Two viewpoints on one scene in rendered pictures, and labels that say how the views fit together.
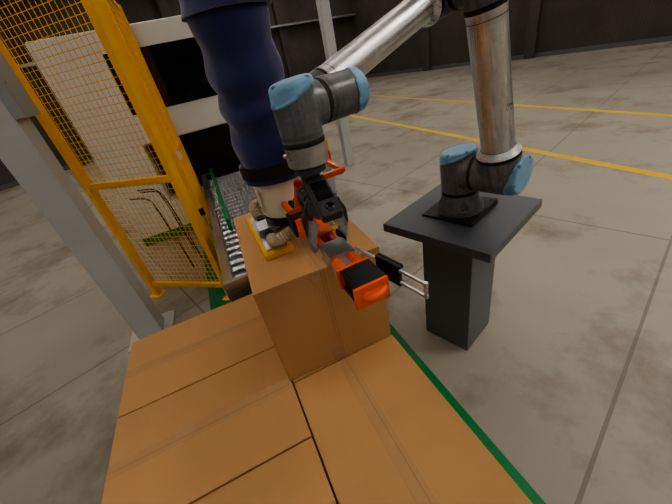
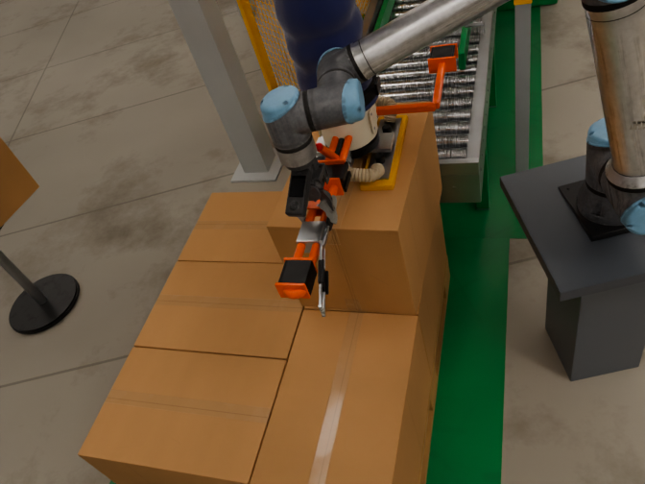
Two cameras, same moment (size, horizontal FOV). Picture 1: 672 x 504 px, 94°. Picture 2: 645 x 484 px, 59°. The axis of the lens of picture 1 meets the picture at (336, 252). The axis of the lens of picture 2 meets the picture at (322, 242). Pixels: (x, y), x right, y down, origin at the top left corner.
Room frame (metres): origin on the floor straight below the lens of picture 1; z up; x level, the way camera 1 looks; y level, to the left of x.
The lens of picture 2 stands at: (-0.10, -0.75, 2.06)
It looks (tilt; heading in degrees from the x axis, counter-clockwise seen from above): 45 degrees down; 45
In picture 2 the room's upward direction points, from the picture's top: 20 degrees counter-clockwise
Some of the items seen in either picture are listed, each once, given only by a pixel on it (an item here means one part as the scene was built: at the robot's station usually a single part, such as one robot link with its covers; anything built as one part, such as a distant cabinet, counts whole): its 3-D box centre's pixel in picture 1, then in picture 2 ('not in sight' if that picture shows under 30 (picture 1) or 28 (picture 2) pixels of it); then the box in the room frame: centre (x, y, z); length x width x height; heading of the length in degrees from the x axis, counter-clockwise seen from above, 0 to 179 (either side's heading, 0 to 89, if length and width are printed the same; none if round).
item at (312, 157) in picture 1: (305, 155); (295, 149); (0.69, 0.02, 1.29); 0.10 x 0.09 x 0.05; 106
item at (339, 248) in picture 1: (337, 254); (312, 236); (0.62, 0.00, 1.07); 0.07 x 0.07 x 0.04; 18
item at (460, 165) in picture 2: (290, 262); (389, 168); (1.40, 0.25, 0.58); 0.70 x 0.03 x 0.06; 107
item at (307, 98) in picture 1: (297, 112); (286, 118); (0.69, 0.01, 1.38); 0.10 x 0.09 x 0.12; 122
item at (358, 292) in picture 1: (362, 282); (297, 278); (0.49, -0.04, 1.07); 0.08 x 0.07 x 0.05; 18
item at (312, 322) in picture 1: (306, 272); (365, 205); (1.05, 0.14, 0.74); 0.60 x 0.40 x 0.40; 15
